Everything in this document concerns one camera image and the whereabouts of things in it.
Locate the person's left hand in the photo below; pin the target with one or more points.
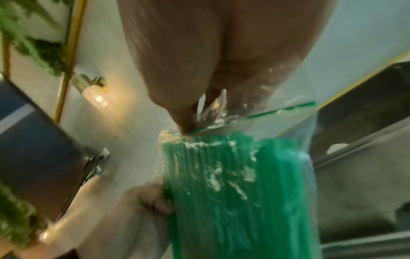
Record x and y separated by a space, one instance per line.
134 227

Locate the person's right hand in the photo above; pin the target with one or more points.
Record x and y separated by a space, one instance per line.
198 45

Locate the clear plastic zip bag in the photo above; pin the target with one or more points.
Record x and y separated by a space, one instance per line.
288 121

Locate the bundle of green drinking straws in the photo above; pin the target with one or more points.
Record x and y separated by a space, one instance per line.
230 202

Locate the green leafy plant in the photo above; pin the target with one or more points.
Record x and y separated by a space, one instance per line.
35 48
16 217

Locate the dark framed mirror panel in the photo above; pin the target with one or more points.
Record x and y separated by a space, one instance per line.
35 151

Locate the small white object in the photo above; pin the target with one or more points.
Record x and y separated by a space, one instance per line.
338 148

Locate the dark metal counter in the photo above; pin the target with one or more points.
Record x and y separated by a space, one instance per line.
362 108

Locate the glowing wall lamp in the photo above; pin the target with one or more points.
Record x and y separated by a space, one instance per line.
94 94

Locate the yellow metal frame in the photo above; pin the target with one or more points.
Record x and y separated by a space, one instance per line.
69 58

